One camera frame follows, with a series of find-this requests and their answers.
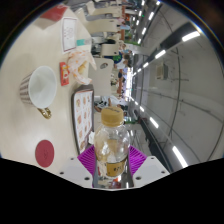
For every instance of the clear bottle with yellow cap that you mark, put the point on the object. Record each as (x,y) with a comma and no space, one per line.
(111,143)

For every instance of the cream chair with round hole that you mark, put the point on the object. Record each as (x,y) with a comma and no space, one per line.
(103,78)

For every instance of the flat round red coaster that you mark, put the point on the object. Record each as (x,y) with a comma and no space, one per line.
(44,153)

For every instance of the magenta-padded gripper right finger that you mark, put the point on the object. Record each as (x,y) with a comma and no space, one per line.
(137,159)

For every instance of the crumpled food wrapper with fries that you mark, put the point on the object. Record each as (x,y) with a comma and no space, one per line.
(80,66)

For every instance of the person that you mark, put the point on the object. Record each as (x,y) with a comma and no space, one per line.
(117,60)

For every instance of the white printed card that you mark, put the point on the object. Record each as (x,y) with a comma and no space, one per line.
(70,33)

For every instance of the ceiling air conditioner unit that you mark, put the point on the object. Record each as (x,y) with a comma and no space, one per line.
(161,71)

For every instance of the dark food tray, paper liner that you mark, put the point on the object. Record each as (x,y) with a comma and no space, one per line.
(81,116)

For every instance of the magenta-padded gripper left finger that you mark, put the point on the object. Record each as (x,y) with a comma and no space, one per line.
(85,160)

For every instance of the far cream chairs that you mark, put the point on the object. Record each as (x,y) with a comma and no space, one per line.
(106,25)

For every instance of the small red sauce packet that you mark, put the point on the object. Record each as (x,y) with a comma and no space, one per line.
(64,74)

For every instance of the ceiling strip lights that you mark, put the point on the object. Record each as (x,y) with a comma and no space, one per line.
(190,36)

